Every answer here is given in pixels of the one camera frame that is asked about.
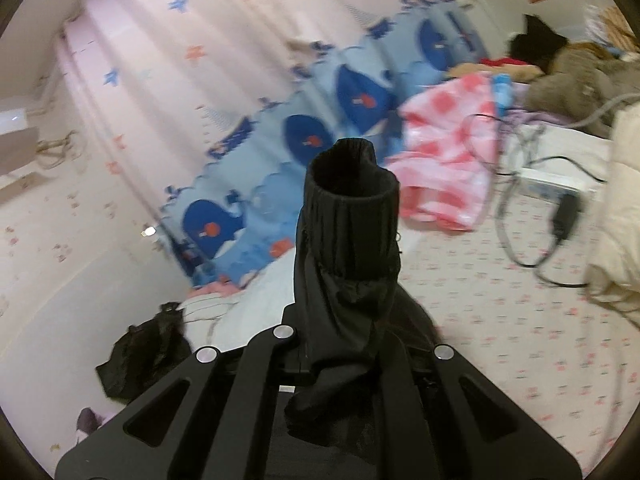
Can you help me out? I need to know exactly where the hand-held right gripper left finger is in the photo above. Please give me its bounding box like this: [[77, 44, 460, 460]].
[[54, 304, 312, 480]]

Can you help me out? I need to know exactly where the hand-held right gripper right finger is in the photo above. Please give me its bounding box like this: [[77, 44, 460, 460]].
[[372, 336, 584, 480]]

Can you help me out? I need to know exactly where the black puffer jacket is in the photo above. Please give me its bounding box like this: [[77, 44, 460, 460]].
[[283, 137, 442, 449]]

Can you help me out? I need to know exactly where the white striped cloth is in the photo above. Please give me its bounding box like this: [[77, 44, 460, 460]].
[[179, 247, 302, 357]]

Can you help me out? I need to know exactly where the black crumpled garment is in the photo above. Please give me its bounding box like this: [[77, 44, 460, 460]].
[[95, 301, 194, 402]]

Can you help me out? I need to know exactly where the cherry print bed sheet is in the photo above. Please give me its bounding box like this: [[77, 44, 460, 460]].
[[395, 192, 640, 468]]

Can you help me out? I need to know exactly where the small purple cloth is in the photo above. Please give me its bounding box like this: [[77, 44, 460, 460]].
[[75, 406, 109, 434]]

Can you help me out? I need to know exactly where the whale print blue bed bumper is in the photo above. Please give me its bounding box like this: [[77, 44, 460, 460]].
[[160, 0, 492, 289]]

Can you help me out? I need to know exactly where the black power adapter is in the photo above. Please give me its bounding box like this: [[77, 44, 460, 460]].
[[550, 192, 584, 244]]

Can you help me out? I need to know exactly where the pink checked cloth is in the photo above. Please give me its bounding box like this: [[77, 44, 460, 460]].
[[385, 71, 502, 232]]

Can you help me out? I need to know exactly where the white power strip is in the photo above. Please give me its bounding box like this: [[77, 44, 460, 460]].
[[519, 166, 602, 204]]

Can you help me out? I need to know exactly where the cream quilt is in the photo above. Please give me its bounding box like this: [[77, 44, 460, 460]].
[[584, 104, 640, 317]]

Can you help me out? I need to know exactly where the pink star print curtain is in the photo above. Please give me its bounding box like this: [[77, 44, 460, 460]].
[[50, 0, 483, 243]]

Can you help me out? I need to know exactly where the white folded cloth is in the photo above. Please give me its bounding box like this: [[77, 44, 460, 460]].
[[500, 124, 617, 187]]

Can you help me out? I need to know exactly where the brown plush toy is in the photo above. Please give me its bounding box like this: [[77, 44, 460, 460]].
[[524, 42, 640, 137]]

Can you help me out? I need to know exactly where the black cloth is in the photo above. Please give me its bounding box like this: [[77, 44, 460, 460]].
[[505, 14, 569, 69]]

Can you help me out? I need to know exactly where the thick black cable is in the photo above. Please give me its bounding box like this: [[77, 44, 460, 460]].
[[495, 195, 593, 289]]

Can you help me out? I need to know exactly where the thin black cable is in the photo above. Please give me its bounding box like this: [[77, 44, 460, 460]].
[[462, 112, 608, 186]]

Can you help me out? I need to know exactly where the grey cable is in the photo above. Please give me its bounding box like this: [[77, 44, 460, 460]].
[[570, 94, 640, 128]]

